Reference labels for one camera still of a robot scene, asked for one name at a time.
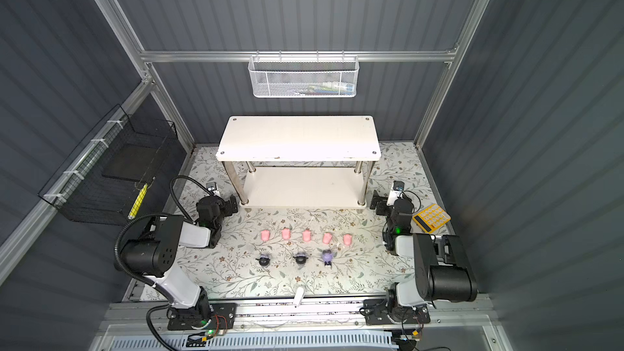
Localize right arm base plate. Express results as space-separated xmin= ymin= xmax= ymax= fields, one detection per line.
xmin=358 ymin=298 xmax=431 ymax=326

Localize black wire basket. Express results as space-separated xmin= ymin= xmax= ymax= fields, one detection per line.
xmin=38 ymin=105 xmax=179 ymax=225

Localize white cylinder on rail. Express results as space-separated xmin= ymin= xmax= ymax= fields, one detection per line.
xmin=292 ymin=286 xmax=306 ymax=307

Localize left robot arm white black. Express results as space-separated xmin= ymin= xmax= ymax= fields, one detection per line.
xmin=114 ymin=195 xmax=238 ymax=328

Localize white ventilated cover strip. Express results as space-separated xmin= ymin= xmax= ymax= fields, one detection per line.
xmin=108 ymin=330 xmax=399 ymax=351

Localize light purple toy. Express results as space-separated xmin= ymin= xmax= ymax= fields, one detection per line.
xmin=321 ymin=250 xmax=334 ymax=267

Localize yellow calculator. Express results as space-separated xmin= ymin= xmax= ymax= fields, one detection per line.
xmin=412 ymin=204 xmax=451 ymax=234

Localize markers in white basket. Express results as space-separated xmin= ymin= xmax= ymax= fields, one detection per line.
xmin=290 ymin=82 xmax=356 ymax=97

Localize white wire mesh basket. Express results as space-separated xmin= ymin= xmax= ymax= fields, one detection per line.
xmin=248 ymin=58 xmax=360 ymax=98

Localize white two-tier shelf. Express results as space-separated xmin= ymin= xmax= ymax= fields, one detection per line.
xmin=216 ymin=115 xmax=381 ymax=209

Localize yellow marker in basket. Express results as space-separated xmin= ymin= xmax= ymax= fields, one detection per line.
xmin=128 ymin=184 xmax=149 ymax=220

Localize dark purple toy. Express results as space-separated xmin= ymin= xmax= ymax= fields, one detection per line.
xmin=292 ymin=252 xmax=309 ymax=266
xmin=256 ymin=254 xmax=271 ymax=267

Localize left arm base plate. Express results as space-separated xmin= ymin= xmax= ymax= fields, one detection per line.
xmin=167 ymin=303 xmax=237 ymax=331

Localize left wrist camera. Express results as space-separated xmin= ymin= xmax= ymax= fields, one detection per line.
xmin=206 ymin=182 xmax=218 ymax=192

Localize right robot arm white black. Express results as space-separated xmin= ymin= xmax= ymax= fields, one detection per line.
xmin=362 ymin=190 xmax=478 ymax=325

